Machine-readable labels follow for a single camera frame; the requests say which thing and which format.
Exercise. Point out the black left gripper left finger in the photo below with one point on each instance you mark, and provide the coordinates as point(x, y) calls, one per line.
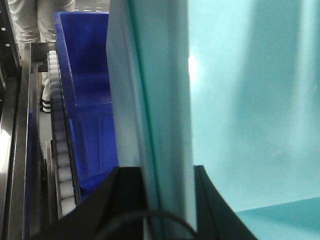
point(122, 192)

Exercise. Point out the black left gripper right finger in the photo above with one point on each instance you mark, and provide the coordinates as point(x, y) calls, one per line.
point(215, 219)

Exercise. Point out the light cyan plastic bin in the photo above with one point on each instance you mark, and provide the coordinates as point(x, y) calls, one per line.
point(231, 85)

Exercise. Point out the white roller track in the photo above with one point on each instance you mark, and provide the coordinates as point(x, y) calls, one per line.
point(66, 179)

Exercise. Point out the blue bin under cyan bin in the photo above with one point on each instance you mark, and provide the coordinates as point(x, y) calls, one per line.
point(81, 39)

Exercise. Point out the person in white trousers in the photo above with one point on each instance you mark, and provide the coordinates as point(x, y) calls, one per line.
point(33, 20)

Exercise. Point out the dark steel divider rail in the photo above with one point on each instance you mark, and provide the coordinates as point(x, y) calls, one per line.
point(24, 195)

